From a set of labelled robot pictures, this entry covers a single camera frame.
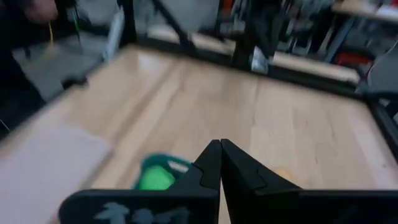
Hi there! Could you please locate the teal plastic tub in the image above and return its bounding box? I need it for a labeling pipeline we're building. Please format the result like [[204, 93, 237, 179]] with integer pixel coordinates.
[[133, 152, 192, 190]]

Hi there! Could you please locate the person's hand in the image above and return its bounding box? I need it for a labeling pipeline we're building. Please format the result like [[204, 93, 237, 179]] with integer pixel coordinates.
[[23, 0, 59, 23]]

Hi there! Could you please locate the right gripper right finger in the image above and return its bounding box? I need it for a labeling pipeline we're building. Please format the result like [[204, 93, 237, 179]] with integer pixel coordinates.
[[220, 138, 398, 224]]

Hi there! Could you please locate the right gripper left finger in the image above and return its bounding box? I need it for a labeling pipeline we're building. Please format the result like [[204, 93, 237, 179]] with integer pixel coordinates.
[[58, 139, 223, 224]]

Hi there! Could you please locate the black aluminium table frame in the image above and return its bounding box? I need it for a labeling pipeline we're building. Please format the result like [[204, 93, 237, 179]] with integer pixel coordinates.
[[118, 0, 398, 162]]

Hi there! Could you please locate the person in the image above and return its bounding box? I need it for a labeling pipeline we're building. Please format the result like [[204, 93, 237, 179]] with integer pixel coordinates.
[[0, 0, 60, 138]]

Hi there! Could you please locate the green pear-shaped toy fruit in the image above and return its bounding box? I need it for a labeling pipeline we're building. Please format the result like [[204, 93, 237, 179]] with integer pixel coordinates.
[[138, 164, 177, 190]]

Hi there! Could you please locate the folded beige cloth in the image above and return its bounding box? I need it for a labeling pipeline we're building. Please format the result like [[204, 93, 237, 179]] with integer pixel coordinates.
[[0, 124, 113, 224]]

